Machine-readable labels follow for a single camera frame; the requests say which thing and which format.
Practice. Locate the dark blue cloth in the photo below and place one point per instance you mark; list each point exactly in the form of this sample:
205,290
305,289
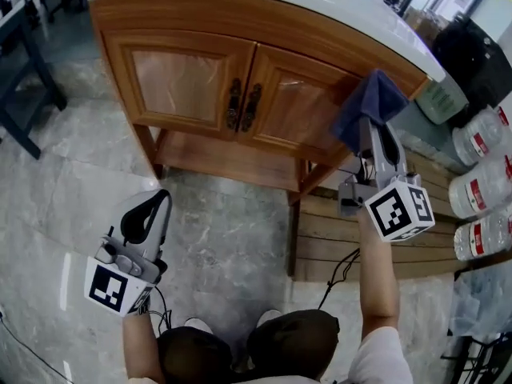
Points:
372,98

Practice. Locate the black bag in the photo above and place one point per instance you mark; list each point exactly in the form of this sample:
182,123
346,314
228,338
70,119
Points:
468,54

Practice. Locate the wooden cabinet door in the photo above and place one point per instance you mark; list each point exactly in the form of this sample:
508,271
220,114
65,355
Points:
180,82
296,102

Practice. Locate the clear plastic sheet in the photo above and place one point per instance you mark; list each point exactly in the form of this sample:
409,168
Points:
484,298

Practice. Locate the dark framed table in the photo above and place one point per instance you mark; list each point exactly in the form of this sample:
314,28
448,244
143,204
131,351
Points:
24,74

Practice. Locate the person's right forearm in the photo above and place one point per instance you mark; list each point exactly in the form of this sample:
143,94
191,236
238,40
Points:
378,278

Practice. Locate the person's left forearm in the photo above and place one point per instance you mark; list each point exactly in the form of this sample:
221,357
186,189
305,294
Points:
138,342

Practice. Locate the black metal rack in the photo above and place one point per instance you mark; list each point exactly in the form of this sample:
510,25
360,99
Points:
480,358

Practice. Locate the person's white shirt sleeve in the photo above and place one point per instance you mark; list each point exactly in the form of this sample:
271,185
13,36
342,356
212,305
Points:
384,358

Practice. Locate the wooden pallet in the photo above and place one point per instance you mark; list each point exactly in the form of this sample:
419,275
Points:
336,238

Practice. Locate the cardboard box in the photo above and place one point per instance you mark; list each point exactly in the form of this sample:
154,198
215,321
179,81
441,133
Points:
424,24

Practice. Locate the wooden sink cabinet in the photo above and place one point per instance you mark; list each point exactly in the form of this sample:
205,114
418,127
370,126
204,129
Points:
224,22

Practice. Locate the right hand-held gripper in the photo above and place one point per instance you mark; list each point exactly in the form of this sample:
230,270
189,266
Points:
396,210

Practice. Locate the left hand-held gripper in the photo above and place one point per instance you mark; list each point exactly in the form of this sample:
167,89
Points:
108,288

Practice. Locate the pack of water bottles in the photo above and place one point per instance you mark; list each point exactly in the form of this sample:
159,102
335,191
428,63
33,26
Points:
476,188
480,134
484,234

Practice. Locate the white board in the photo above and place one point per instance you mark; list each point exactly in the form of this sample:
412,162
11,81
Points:
494,10

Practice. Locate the person's white shoe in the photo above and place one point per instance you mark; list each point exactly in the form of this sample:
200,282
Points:
269,317
198,324

